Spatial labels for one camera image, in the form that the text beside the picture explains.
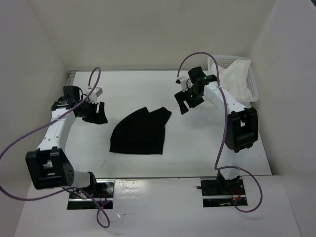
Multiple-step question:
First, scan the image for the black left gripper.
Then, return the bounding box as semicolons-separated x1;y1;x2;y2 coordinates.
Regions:
77;98;108;124

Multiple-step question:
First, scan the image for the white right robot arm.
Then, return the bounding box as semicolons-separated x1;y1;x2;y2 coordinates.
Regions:
174;67;258;195

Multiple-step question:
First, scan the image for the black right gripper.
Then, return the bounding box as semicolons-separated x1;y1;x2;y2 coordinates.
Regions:
174;85;204;115

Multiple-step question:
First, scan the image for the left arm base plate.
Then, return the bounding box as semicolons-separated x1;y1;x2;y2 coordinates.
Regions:
67;179;115;210

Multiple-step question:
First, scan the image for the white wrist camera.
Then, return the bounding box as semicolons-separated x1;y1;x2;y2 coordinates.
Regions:
176;77;193;92
87;87;103;104

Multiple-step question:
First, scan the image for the white skirt in basket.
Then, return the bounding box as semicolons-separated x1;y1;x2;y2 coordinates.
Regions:
215;55;253;103

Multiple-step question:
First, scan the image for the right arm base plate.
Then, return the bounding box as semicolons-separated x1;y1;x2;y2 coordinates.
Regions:
197;177;248;208

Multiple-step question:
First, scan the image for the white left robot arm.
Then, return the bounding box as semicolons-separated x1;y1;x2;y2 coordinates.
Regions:
26;86;108;198

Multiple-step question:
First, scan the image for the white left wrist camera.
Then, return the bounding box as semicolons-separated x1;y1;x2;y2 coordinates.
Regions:
87;87;103;104

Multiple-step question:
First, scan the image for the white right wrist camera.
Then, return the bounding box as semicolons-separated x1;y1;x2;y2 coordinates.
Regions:
176;77;193;92

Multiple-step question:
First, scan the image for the white plastic basket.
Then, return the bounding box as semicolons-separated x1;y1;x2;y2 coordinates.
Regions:
207;55;259;104

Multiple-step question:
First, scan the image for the black skirt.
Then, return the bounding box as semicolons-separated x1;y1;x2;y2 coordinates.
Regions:
110;107;172;155

